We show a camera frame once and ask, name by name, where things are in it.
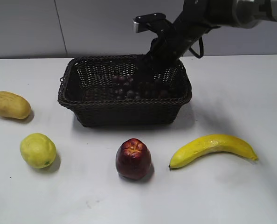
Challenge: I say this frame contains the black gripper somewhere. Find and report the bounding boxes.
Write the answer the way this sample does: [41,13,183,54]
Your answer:
[138,13,208,77]

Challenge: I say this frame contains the dark red grape bunch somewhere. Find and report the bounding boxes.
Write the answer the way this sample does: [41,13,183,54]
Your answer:
[112,75,174,100]

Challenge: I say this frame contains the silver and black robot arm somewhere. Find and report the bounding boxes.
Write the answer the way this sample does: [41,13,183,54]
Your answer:
[133,0,277,77]

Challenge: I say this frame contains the black wicker basket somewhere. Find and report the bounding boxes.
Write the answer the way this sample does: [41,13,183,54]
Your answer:
[58,55,192,127]

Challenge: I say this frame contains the dark red apple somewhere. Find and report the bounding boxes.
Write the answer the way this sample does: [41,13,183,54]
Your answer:
[116,138,152,180]

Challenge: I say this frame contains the yellow banana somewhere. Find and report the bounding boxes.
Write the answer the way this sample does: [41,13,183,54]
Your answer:
[169,134,258,169]

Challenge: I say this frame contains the yellow-green lemon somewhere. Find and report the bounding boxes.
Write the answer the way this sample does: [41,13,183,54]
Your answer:
[20,133,57,169]

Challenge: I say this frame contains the yellow-brown potato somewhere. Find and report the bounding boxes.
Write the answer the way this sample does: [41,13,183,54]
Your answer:
[0,91,31,119]

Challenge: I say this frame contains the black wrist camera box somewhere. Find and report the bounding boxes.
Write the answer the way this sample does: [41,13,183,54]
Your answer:
[133,13,166,34]

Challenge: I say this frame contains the black cable loop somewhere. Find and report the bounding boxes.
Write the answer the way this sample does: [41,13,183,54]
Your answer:
[188,35,204,59]

